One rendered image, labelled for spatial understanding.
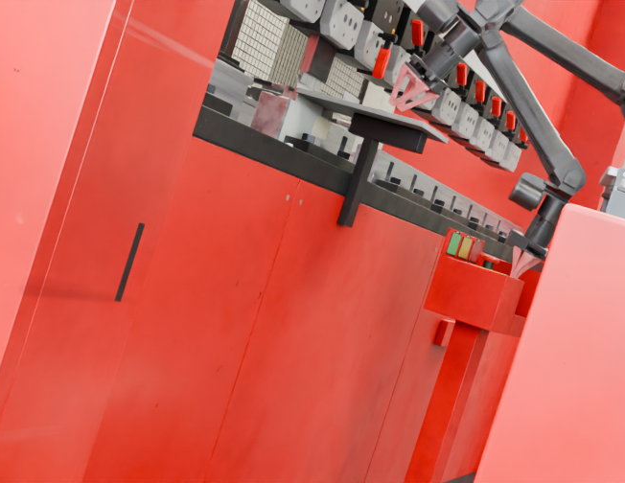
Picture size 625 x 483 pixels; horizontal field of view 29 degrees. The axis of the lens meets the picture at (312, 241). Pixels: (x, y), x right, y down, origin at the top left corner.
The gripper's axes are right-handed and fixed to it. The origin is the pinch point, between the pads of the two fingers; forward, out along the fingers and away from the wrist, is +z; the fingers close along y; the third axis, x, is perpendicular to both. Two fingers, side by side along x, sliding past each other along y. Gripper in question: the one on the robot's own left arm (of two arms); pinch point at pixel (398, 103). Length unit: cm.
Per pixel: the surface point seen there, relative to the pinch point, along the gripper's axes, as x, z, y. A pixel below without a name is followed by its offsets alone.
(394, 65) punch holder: -17.7, -2.8, -29.6
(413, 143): 8.8, 2.7, 2.9
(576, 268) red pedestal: 73, -15, 176
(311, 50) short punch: -18.6, 4.6, 5.6
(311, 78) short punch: -16.3, 8.8, 1.5
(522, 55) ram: -31, -26, -132
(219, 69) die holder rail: -10.4, 13.7, 43.8
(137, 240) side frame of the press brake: 22, 27, 92
